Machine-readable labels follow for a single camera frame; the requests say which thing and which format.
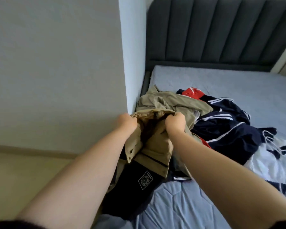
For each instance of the person's left hand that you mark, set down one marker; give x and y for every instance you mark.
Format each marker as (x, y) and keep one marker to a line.
(126, 124)

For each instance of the person's right hand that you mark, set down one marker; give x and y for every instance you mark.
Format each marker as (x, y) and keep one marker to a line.
(176, 124)

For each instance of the khaki zip jacket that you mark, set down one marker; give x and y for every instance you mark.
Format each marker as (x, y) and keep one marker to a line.
(181, 102)

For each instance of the tan and black jacket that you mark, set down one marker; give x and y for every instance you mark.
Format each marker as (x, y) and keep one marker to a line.
(152, 150)

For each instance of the red and navy sports jacket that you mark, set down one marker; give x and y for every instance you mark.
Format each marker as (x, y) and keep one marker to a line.
(229, 136)

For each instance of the grey quilted bed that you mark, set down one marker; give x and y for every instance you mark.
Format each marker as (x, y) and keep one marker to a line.
(257, 88)

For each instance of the white and navy garment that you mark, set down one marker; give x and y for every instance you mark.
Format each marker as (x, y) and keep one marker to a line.
(267, 164)

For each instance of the person's left forearm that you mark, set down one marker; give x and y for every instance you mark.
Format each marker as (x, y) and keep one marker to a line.
(81, 183)

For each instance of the person's right forearm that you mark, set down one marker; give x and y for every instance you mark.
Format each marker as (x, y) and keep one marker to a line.
(219, 178)

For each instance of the dark grey upholstered headboard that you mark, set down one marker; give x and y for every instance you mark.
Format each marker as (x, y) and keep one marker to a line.
(214, 31)

